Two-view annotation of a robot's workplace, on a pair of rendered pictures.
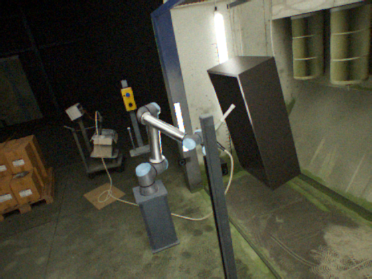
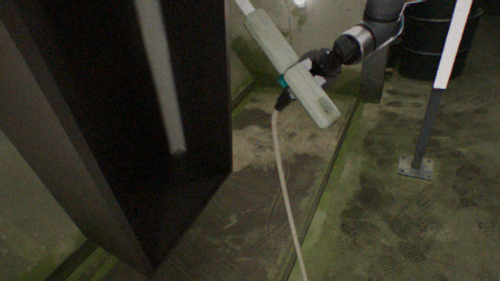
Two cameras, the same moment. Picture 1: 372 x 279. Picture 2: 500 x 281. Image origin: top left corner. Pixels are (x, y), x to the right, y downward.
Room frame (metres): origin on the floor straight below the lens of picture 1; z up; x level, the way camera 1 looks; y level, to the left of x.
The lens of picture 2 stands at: (2.64, 0.11, 1.36)
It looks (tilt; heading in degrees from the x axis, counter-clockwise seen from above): 36 degrees down; 230
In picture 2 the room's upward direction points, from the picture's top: 12 degrees counter-clockwise
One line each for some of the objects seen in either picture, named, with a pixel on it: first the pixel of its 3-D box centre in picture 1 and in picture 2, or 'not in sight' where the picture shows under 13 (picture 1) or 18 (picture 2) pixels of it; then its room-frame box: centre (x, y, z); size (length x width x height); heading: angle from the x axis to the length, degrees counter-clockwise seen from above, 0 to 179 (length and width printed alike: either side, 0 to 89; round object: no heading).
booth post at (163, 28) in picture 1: (179, 111); not in sight; (3.11, -0.01, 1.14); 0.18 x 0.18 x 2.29; 14
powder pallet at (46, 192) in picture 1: (28, 190); not in sight; (3.95, 2.80, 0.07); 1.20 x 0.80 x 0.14; 21
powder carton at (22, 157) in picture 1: (22, 157); not in sight; (3.96, 2.66, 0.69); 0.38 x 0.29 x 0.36; 16
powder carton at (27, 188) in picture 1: (26, 186); not in sight; (3.60, 2.54, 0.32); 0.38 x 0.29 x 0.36; 21
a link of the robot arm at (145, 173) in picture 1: (145, 173); not in sight; (2.23, 0.44, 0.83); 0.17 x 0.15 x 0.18; 136
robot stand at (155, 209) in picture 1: (156, 216); not in sight; (2.23, 0.44, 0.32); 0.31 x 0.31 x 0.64; 14
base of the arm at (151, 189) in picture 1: (147, 186); not in sight; (2.23, 0.44, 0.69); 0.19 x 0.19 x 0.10
